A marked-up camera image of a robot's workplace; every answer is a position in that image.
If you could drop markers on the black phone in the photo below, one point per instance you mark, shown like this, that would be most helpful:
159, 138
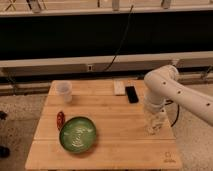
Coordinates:
132, 95

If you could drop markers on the white wall socket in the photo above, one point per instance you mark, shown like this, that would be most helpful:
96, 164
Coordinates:
90, 68

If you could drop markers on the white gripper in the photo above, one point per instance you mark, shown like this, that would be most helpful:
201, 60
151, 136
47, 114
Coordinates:
154, 120

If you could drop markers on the white rectangular block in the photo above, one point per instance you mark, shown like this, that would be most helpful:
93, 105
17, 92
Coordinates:
119, 88

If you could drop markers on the green bowl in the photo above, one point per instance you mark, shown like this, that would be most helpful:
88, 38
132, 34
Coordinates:
78, 135

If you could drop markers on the red brown small object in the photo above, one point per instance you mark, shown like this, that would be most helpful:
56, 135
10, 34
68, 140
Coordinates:
60, 119

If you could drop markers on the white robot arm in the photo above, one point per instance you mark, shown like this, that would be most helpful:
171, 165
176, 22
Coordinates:
162, 84

